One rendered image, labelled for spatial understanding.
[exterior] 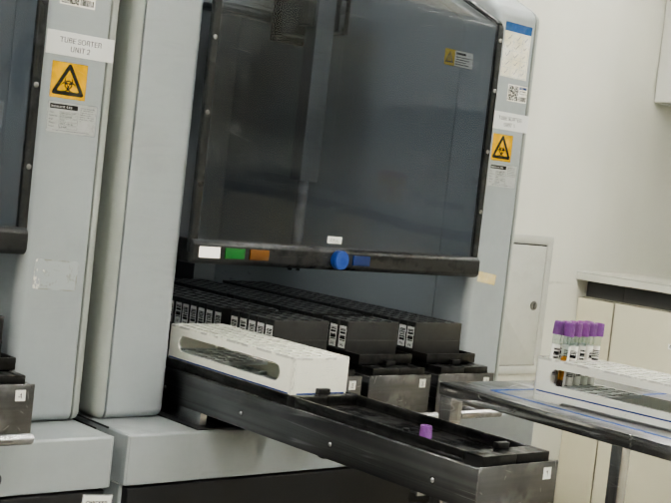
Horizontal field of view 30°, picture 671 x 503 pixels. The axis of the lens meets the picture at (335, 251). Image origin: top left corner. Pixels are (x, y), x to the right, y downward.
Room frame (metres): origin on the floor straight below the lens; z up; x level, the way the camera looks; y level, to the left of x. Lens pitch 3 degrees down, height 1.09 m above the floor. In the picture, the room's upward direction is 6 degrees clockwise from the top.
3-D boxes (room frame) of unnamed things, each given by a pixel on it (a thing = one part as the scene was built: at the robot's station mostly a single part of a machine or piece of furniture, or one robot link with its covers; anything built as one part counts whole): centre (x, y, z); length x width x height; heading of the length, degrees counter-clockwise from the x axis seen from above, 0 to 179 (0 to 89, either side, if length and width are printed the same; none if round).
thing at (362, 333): (2.04, -0.07, 0.85); 0.12 x 0.02 x 0.06; 131
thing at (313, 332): (1.94, 0.05, 0.85); 0.12 x 0.02 x 0.06; 132
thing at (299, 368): (1.77, 0.10, 0.83); 0.30 x 0.10 x 0.06; 41
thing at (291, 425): (1.63, -0.02, 0.78); 0.73 x 0.14 x 0.09; 41
